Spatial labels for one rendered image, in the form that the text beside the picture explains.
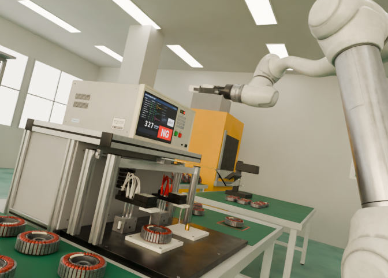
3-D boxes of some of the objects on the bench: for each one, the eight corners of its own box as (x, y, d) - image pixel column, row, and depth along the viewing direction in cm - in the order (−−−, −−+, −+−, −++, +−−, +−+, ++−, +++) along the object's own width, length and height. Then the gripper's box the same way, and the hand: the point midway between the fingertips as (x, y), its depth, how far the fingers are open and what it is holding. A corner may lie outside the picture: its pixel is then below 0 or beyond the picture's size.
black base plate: (247, 245, 130) (247, 240, 130) (179, 291, 73) (181, 282, 73) (161, 217, 151) (163, 213, 152) (58, 236, 95) (60, 229, 95)
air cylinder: (134, 231, 110) (138, 217, 110) (122, 233, 103) (125, 218, 104) (125, 227, 112) (127, 213, 113) (111, 229, 106) (115, 215, 106)
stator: (113, 276, 73) (116, 262, 74) (77, 289, 64) (81, 273, 64) (84, 261, 79) (87, 247, 79) (47, 271, 69) (51, 255, 70)
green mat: (276, 229, 184) (276, 228, 185) (252, 246, 131) (252, 245, 131) (157, 195, 228) (157, 194, 228) (102, 197, 174) (103, 197, 174)
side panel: (59, 234, 96) (81, 141, 99) (51, 236, 94) (74, 140, 96) (11, 212, 109) (31, 130, 112) (3, 213, 106) (24, 129, 109)
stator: (246, 228, 167) (247, 221, 167) (234, 228, 160) (235, 221, 160) (232, 222, 176) (234, 216, 176) (220, 222, 169) (221, 215, 169)
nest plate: (208, 235, 126) (209, 232, 126) (193, 241, 112) (194, 237, 113) (179, 225, 133) (180, 222, 133) (162, 230, 119) (163, 226, 119)
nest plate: (182, 245, 104) (183, 241, 104) (160, 254, 91) (161, 249, 91) (149, 233, 111) (150, 229, 111) (125, 239, 98) (125, 236, 98)
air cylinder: (167, 223, 131) (170, 211, 132) (158, 225, 125) (161, 213, 125) (158, 221, 134) (160, 208, 134) (149, 222, 127) (152, 210, 127)
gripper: (244, 84, 147) (208, 79, 158) (222, 85, 127) (182, 80, 137) (242, 98, 149) (206, 92, 160) (220, 102, 129) (181, 96, 139)
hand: (197, 87), depth 148 cm, fingers open, 13 cm apart
